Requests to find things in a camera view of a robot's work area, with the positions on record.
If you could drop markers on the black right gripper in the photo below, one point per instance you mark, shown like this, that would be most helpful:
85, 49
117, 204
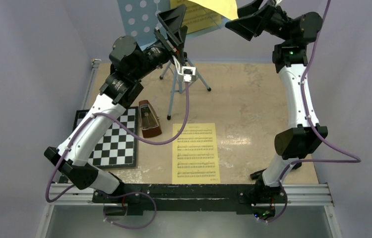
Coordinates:
247, 27

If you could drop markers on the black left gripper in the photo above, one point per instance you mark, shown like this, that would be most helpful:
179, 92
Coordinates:
171, 19

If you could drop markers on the clear plastic metronome cover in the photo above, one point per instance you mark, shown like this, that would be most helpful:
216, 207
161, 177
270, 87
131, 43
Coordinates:
149, 120

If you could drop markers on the brown wooden metronome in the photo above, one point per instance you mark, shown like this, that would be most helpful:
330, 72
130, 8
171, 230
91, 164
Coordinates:
150, 132

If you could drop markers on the yellow sheet music paper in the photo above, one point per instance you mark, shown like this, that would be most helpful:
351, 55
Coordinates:
195, 155

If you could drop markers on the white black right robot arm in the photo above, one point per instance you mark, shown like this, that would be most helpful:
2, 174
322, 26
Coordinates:
304, 133

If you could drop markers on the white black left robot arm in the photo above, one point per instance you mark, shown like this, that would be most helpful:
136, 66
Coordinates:
129, 65

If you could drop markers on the black white checkerboard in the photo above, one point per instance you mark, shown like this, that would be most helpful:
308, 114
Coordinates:
116, 149

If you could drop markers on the black cylindrical tube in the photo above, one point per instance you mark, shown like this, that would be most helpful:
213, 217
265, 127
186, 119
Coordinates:
256, 175

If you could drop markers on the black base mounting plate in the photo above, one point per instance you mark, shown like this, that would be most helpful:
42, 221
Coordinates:
147, 203

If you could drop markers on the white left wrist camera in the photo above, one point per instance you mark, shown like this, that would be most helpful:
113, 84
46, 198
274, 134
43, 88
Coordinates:
189, 73

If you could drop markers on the aluminium frame rail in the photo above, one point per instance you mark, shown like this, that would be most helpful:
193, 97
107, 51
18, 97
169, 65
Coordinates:
293, 194

